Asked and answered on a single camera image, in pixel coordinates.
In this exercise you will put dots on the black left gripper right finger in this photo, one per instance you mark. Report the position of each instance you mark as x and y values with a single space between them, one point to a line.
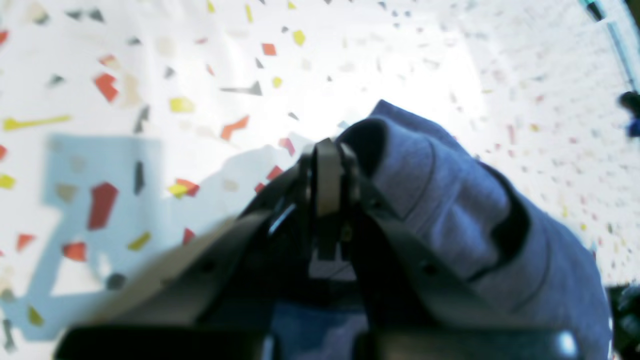
416 307

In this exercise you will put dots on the blue-grey T-shirt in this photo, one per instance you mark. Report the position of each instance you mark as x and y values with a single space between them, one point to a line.
520 260

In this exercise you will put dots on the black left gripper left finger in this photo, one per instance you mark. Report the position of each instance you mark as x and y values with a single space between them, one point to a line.
221 306

